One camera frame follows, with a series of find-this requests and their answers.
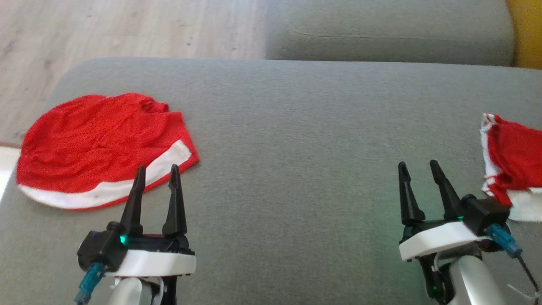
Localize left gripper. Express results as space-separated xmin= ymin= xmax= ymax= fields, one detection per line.
xmin=111 ymin=164 xmax=197 ymax=277

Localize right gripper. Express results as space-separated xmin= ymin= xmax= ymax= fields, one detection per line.
xmin=398 ymin=160 xmax=484 ymax=262

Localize red shorts with white stripe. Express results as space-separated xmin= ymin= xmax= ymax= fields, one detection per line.
xmin=16 ymin=93 xmax=200 ymax=211

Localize red jersey with white trim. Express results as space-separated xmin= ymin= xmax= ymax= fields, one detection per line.
xmin=479 ymin=112 xmax=542 ymax=222

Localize grey sofa seat cushion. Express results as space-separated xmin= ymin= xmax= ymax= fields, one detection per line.
xmin=0 ymin=58 xmax=542 ymax=305

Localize grey sofa back cushion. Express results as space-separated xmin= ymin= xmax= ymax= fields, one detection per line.
xmin=264 ymin=0 xmax=517 ymax=67

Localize yellow cushion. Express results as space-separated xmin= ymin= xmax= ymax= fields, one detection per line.
xmin=506 ymin=0 xmax=542 ymax=70

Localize left camera cable teal plug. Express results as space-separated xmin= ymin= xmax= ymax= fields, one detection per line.
xmin=75 ymin=262 xmax=107 ymax=305

